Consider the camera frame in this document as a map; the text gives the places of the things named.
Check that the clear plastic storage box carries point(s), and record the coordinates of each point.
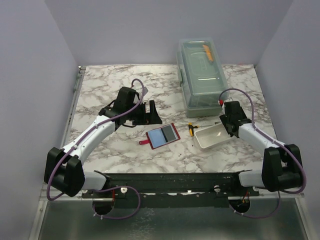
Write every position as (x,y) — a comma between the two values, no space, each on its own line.
(201,81)

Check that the white plastic tray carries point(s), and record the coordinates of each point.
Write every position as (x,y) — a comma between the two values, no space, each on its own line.
(211,136)

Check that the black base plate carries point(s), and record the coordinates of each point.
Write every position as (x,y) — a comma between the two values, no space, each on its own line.
(152,186)

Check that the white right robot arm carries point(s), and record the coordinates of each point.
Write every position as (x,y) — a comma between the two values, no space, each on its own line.
(281,167)

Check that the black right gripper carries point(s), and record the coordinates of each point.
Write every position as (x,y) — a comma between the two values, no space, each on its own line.
(224,119)

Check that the orange tool inside box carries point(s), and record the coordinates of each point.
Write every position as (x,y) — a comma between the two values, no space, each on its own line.
(208,53)

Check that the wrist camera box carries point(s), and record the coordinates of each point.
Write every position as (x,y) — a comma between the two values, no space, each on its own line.
(125,99)
(233,109)

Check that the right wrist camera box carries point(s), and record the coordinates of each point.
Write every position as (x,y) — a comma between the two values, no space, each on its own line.
(233,109)

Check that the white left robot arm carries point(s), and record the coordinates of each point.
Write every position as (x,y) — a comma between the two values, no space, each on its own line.
(64,167)

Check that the aluminium mounting rail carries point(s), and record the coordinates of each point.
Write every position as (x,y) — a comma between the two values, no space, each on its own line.
(254,193)

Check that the red leather card holder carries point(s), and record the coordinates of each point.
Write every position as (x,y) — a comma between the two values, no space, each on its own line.
(155,137)

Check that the dark grey credit card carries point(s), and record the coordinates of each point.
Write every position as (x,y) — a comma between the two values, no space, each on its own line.
(168,133)

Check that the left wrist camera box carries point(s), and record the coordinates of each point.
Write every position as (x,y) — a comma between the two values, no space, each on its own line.
(125,99)

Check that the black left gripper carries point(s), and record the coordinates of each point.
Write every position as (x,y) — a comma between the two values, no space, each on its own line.
(151,118)

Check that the yellow black handled tool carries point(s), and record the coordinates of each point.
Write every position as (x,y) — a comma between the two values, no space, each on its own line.
(192,128)

